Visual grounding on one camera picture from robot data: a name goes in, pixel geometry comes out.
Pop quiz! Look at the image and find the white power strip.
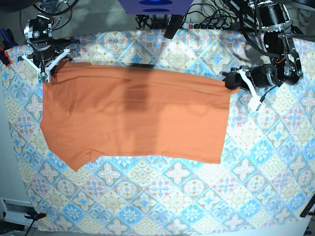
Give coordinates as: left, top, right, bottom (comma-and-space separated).
182, 22, 230, 30

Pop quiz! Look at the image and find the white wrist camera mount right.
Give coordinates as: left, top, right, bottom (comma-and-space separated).
18, 48, 76, 83

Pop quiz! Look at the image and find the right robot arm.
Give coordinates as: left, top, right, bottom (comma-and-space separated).
18, 0, 80, 83

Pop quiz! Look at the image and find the blue clamp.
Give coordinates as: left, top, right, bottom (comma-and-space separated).
0, 28, 18, 48

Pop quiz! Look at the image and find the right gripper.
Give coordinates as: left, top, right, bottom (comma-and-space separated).
33, 46, 73, 76

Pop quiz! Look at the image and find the black orange clamp bottom left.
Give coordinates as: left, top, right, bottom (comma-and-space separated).
24, 212, 47, 236

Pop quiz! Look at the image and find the black clamp bottom right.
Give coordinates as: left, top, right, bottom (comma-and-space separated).
300, 199, 315, 218

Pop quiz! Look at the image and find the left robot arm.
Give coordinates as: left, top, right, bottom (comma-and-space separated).
224, 0, 303, 88

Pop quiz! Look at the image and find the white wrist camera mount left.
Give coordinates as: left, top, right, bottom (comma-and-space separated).
230, 66, 263, 113

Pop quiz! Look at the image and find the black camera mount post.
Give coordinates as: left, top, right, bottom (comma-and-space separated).
164, 15, 184, 39

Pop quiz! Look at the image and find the orange T-shirt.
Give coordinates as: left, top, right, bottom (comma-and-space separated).
40, 61, 237, 171

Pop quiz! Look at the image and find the black cable bundle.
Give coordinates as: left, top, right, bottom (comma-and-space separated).
134, 0, 249, 31

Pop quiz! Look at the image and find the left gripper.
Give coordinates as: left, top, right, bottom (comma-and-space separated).
225, 64, 280, 90

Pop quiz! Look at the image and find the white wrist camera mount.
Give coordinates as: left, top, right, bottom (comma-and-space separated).
18, 48, 76, 83
230, 66, 263, 113

